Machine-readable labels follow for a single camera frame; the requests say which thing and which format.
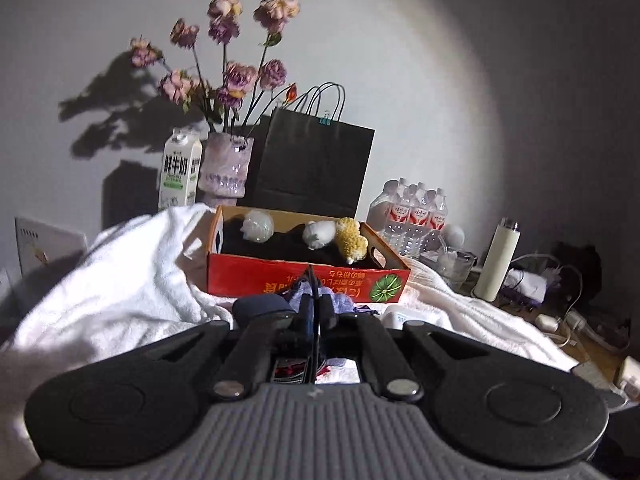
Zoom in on navy blue pouch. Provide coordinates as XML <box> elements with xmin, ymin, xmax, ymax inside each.
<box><xmin>232</xmin><ymin>294</ymin><xmax>294</xmax><ymax>328</ymax></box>

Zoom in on purple knitted cloth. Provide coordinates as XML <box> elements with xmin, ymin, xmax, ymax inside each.
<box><xmin>284</xmin><ymin>281</ymin><xmax>355</xmax><ymax>314</ymax></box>

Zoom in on white lotion bottle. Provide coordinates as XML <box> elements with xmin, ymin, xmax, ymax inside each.
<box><xmin>381</xmin><ymin>304</ymin><xmax>427</xmax><ymax>330</ymax></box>

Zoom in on red cardboard box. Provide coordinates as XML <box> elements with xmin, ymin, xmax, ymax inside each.
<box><xmin>206</xmin><ymin>206</ymin><xmax>410</xmax><ymax>304</ymax></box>

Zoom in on clear glass bowl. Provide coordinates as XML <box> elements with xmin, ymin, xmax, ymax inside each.
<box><xmin>435</xmin><ymin>249</ymin><xmax>477</xmax><ymax>290</ymax></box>

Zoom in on yellow plush toy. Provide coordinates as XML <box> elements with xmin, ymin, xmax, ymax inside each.
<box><xmin>334</xmin><ymin>217</ymin><xmax>369</xmax><ymax>264</ymax></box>

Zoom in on white fluffy blanket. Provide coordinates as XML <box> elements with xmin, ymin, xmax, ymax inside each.
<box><xmin>1</xmin><ymin>206</ymin><xmax>577</xmax><ymax>479</ymax></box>

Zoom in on cream thermos bottle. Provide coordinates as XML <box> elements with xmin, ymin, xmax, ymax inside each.
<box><xmin>472</xmin><ymin>217</ymin><xmax>521</xmax><ymax>302</ymax></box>

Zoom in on black cloth in box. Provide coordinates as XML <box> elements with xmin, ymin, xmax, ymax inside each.
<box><xmin>221</xmin><ymin>217</ymin><xmax>381</xmax><ymax>270</ymax></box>

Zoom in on pack of water bottles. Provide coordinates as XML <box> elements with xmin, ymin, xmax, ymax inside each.
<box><xmin>367</xmin><ymin>178</ymin><xmax>448</xmax><ymax>258</ymax></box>

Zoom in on white plush toy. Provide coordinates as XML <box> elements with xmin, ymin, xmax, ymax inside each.
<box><xmin>303</xmin><ymin>220</ymin><xmax>336</xmax><ymax>250</ymax></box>

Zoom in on clear white ball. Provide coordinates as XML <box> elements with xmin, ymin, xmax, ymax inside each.
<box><xmin>241</xmin><ymin>209</ymin><xmax>274</xmax><ymax>243</ymax></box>

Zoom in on purple glass vase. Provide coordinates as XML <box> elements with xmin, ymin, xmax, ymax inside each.
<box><xmin>198</xmin><ymin>132</ymin><xmax>254</xmax><ymax>205</ymax></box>

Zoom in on black paper shopping bag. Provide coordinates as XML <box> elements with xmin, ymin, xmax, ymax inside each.
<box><xmin>240</xmin><ymin>81</ymin><xmax>374</xmax><ymax>217</ymax></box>

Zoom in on white box at left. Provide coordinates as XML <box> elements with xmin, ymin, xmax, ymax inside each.
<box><xmin>15</xmin><ymin>217</ymin><xmax>87</xmax><ymax>276</ymax></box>

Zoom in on white milk carton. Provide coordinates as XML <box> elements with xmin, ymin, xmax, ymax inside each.
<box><xmin>158</xmin><ymin>128</ymin><xmax>203</xmax><ymax>210</ymax></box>

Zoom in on teal binder clip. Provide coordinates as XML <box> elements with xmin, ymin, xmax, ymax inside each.
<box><xmin>319</xmin><ymin>110</ymin><xmax>334</xmax><ymax>126</ymax></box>

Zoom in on dried pink purple flowers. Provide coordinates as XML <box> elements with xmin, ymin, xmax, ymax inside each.
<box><xmin>129</xmin><ymin>0</ymin><xmax>302</xmax><ymax>130</ymax></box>

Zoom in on white power strip and cables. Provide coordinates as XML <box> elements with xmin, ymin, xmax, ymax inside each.
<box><xmin>499</xmin><ymin>253</ymin><xmax>640</xmax><ymax>401</ymax></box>

